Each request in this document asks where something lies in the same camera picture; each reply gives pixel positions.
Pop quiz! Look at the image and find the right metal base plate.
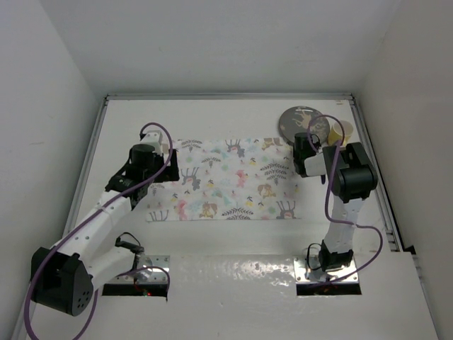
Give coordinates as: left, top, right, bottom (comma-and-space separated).
293, 255, 359, 285

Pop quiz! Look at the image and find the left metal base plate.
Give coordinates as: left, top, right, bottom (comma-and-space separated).
108, 255, 170, 285

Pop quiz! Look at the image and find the yellow cup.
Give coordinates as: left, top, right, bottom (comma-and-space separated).
327, 120, 354, 146

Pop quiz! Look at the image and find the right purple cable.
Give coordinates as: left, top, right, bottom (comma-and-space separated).
308, 113, 384, 285

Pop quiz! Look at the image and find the dark reindeer plate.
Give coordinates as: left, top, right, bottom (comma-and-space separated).
278, 106, 330, 145

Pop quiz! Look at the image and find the metal base plate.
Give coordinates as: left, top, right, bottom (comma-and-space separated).
108, 255, 170, 285
293, 255, 359, 285

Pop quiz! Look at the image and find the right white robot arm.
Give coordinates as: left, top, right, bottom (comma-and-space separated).
293, 132, 378, 272

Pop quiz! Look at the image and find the animal print cloth placemat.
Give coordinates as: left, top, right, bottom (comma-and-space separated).
146, 137, 302, 222

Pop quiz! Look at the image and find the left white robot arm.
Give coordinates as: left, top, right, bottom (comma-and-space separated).
27, 143, 179, 316

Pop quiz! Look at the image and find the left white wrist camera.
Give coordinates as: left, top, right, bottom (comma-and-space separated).
140, 130, 169, 155

